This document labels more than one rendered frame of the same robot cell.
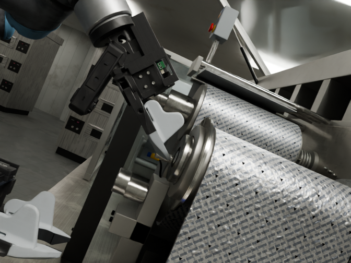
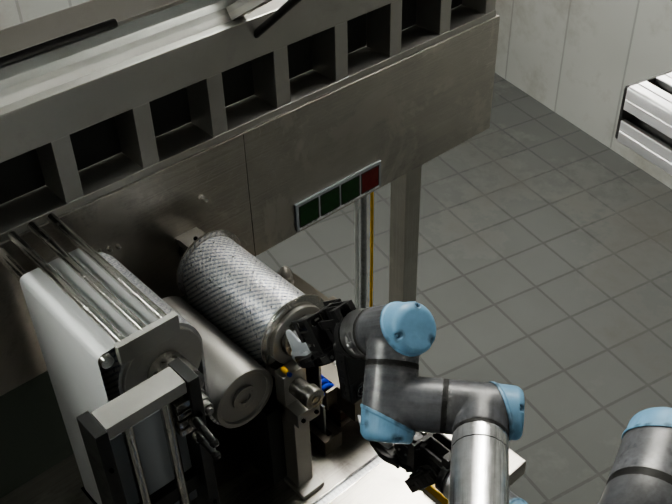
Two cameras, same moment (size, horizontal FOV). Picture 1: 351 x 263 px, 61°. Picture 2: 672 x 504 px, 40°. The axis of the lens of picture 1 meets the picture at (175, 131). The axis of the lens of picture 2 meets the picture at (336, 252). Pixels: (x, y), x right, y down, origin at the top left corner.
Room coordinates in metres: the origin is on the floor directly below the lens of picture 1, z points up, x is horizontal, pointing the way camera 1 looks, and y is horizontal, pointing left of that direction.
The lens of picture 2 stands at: (1.02, 0.95, 2.34)
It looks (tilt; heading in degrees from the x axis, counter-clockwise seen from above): 39 degrees down; 236
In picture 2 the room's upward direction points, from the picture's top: 2 degrees counter-clockwise
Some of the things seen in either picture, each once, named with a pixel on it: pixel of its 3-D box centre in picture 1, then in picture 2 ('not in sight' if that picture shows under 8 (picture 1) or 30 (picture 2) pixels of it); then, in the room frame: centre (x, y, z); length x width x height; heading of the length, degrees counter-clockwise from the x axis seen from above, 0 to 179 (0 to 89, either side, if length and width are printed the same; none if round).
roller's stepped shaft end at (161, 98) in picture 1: (153, 96); (198, 400); (0.69, 0.08, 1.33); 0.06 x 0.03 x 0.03; 97
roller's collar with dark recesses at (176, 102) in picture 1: (177, 106); (176, 378); (0.69, 0.02, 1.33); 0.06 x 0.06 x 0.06; 7
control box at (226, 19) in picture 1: (221, 24); not in sight; (1.00, 0.00, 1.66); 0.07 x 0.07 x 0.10; 7
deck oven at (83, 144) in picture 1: (125, 114); not in sight; (5.71, 1.01, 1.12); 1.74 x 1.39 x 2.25; 88
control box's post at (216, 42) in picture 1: (205, 67); not in sight; (1.00, -0.01, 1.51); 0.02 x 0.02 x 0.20
